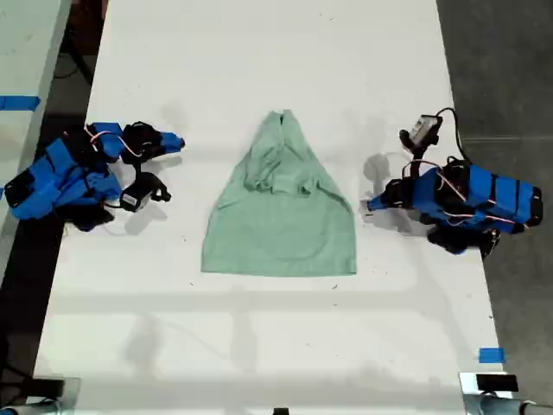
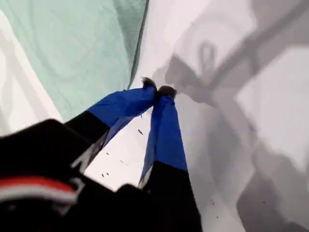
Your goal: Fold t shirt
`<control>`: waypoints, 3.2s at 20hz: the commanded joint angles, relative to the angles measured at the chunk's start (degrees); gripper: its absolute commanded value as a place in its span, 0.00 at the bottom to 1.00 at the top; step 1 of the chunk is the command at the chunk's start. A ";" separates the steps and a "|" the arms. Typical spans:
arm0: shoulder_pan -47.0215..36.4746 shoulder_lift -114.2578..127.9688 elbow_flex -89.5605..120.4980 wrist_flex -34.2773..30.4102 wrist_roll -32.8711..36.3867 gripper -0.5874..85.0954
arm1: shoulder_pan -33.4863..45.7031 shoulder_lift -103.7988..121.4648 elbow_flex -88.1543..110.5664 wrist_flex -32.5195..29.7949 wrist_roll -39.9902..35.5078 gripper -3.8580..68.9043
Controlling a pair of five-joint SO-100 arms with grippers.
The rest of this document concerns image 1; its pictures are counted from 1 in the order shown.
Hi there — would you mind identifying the red white servo wire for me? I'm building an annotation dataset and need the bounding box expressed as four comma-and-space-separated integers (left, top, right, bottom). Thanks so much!
435, 167, 518, 227
85, 124, 144, 159

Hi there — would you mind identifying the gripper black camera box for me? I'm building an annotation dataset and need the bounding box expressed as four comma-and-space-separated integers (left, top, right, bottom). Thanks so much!
398, 113, 444, 153
119, 171, 173, 213

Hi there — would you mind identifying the small black box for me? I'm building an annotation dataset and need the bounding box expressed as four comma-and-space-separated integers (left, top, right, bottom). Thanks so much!
30, 377, 67, 399
475, 374, 520, 393

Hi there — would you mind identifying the long blue tape strip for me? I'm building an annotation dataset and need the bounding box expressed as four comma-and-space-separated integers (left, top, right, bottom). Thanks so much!
0, 95, 42, 112

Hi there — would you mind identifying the black floor cable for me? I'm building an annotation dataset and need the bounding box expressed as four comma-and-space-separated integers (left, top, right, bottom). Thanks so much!
54, 41, 94, 90

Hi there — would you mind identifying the short blue tape strip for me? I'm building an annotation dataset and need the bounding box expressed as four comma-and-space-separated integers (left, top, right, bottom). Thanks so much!
478, 346, 506, 365

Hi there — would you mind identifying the pale green T-shirt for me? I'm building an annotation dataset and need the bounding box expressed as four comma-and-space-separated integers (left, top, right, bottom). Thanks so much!
200, 109, 358, 278

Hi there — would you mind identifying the white side table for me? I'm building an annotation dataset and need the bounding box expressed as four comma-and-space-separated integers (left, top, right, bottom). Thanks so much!
0, 0, 73, 265

